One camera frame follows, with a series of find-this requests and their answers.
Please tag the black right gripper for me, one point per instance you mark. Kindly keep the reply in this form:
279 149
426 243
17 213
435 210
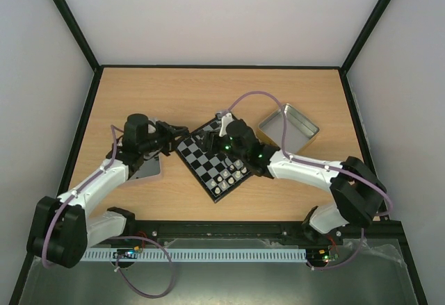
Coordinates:
214 139

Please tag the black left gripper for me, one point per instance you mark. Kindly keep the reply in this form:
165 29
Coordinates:
170 135

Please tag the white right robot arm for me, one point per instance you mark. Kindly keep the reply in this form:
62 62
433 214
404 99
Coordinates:
357 192

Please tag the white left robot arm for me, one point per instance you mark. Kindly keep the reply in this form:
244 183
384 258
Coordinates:
63 228

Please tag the pink tin with black pieces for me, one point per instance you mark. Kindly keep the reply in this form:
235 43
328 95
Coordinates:
150 170

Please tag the black and silver chessboard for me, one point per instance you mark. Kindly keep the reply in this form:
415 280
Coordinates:
207 167

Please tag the empty gold metal tin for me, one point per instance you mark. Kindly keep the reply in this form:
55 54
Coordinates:
300 130

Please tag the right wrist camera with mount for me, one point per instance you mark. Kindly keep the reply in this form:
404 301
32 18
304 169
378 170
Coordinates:
224 118

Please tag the light blue slotted cable duct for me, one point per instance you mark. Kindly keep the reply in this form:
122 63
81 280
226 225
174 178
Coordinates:
197 255

